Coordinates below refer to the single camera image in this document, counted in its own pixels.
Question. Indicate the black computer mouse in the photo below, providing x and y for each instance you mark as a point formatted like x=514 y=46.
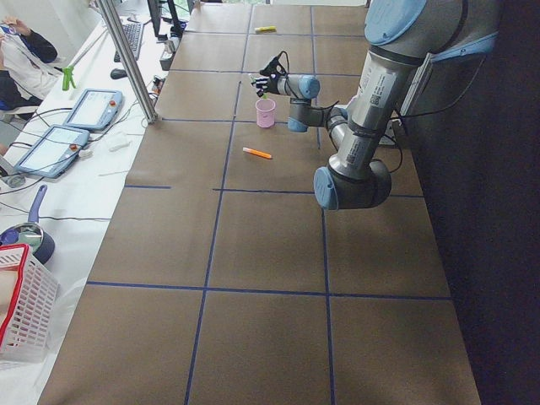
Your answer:
x=118 y=73

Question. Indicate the black monitor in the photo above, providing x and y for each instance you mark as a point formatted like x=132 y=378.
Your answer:
x=160 y=11

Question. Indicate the black keyboard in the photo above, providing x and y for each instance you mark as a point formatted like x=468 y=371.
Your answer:
x=134 y=34

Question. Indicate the upper blue teach pendant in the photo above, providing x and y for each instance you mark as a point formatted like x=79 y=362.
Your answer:
x=95 y=109

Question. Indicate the green highlighter pen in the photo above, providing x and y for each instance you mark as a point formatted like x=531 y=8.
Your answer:
x=260 y=85

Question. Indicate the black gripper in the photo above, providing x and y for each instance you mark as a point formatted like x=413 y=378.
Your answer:
x=275 y=84

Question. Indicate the aluminium frame post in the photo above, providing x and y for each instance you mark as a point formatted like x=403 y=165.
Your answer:
x=114 y=26

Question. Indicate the blue saucepan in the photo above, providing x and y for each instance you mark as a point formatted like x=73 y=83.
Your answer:
x=31 y=233

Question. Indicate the pink mesh pen holder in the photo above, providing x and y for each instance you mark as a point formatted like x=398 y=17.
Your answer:
x=265 y=113

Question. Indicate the seated person in white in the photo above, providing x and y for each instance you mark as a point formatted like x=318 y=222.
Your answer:
x=28 y=65

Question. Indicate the white plastic basket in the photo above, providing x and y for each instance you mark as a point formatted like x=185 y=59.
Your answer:
x=28 y=294

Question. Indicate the yellow highlighter pen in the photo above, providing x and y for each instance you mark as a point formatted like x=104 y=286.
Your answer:
x=265 y=29

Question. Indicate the lower blue teach pendant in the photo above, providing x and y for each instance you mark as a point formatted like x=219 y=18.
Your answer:
x=51 y=155

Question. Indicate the orange highlighter pen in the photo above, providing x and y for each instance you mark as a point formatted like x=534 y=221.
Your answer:
x=257 y=153

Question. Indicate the green plastic clamp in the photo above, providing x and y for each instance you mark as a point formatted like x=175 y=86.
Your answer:
x=68 y=80

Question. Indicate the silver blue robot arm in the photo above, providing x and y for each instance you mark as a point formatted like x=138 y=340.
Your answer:
x=401 y=35

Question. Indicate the blue teach pendant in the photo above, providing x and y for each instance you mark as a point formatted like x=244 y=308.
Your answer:
x=95 y=109
x=51 y=155

